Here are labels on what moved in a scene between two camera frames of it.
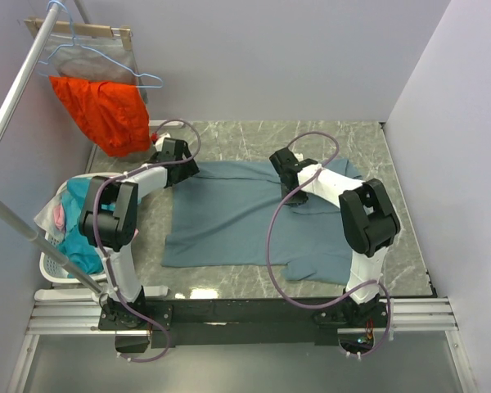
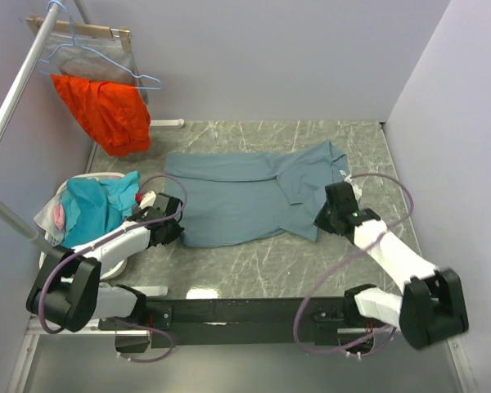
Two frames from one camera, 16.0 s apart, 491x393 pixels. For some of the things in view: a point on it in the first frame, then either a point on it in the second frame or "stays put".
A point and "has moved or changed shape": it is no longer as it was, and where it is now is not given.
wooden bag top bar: x=83 y=29 stays put
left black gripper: x=190 y=169 → x=174 y=233
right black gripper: x=300 y=199 → x=320 y=220
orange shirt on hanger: x=113 y=114 stays put
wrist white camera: x=159 y=144 → x=148 y=200
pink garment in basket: x=59 y=218 stays put
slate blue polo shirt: x=232 y=214 has moved or changed shape
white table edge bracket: x=157 y=123 stays put
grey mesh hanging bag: x=103 y=60 stays put
